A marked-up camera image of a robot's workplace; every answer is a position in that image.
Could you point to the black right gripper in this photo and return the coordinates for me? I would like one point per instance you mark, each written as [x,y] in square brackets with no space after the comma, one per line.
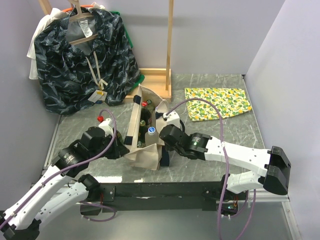
[168,147]

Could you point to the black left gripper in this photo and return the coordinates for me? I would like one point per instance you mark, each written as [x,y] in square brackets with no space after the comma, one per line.
[119,150]

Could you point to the beige canvas tote bag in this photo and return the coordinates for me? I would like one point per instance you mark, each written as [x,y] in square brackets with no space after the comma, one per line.
[155,155]

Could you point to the green glass bottle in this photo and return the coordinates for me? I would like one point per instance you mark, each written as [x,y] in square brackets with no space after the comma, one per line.
[142,131]

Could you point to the dark cola glass bottle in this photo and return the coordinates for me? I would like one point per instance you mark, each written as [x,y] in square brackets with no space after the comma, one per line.
[146,114]

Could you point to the clear soda water bottle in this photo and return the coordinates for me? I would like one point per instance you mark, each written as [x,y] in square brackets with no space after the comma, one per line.
[150,105]

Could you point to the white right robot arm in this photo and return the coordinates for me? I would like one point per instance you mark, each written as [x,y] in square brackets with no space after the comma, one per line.
[267,169]

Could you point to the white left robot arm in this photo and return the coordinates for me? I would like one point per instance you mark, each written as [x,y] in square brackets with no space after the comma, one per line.
[38,206]

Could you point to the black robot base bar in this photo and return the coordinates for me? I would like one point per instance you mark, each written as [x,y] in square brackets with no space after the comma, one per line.
[158,195]

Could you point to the wooden clothes rack stand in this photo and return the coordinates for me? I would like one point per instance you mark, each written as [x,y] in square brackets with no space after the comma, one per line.
[157,79]

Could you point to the lemon print cloth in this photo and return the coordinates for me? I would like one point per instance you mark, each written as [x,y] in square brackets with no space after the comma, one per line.
[229,101]

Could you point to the dark patterned hanging jacket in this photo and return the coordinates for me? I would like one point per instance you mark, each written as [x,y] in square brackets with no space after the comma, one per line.
[63,71]

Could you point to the wooden clothes hanger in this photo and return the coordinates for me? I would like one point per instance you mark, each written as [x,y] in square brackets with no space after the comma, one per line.
[79,29]

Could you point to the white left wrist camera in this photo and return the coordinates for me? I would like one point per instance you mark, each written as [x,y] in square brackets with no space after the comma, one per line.
[106,124]

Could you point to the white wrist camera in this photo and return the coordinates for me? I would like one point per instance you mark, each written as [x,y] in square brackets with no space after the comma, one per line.
[172,118]
[106,124]

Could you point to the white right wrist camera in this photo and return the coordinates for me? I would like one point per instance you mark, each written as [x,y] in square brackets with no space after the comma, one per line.
[172,118]

